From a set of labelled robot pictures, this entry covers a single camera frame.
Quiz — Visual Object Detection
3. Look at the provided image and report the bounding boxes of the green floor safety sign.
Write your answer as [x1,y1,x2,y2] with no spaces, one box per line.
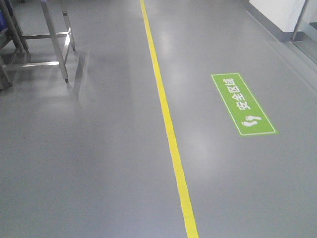
[211,73,278,136]

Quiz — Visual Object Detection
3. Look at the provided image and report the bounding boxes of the steel rack legs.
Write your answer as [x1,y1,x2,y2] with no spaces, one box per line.
[0,0,76,90]

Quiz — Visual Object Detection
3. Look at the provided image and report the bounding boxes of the grey door frame post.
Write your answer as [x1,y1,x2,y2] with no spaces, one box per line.
[291,0,317,42]

